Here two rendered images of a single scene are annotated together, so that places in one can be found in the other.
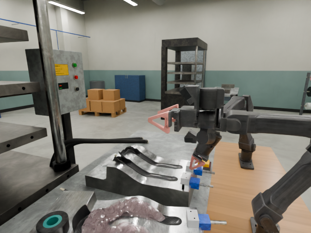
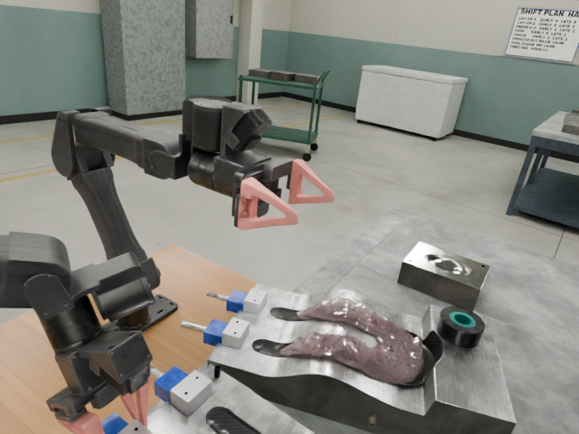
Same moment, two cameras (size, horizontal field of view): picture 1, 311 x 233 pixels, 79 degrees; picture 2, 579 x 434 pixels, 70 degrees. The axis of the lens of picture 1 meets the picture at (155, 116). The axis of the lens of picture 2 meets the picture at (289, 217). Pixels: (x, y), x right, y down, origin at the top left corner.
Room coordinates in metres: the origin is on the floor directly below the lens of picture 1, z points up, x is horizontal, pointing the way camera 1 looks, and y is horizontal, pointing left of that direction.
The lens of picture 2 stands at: (1.12, 0.06, 1.41)
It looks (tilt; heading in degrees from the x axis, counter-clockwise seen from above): 25 degrees down; 190
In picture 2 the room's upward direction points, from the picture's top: 6 degrees clockwise
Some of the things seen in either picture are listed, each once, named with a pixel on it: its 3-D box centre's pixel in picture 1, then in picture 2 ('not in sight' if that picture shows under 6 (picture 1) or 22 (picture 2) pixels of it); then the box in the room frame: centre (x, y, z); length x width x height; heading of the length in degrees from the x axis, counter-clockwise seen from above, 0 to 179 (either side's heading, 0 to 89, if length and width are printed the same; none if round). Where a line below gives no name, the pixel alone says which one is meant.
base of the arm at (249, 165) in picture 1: (246, 155); not in sight; (1.07, -0.56, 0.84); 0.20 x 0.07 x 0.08; 161
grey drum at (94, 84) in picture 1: (97, 92); not in sight; (7.63, 2.33, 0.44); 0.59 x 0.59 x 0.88
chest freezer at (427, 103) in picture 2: not in sight; (407, 101); (-6.19, 0.50, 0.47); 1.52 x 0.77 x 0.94; 65
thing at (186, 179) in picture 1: (196, 183); (169, 382); (0.70, -0.17, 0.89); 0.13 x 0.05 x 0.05; 70
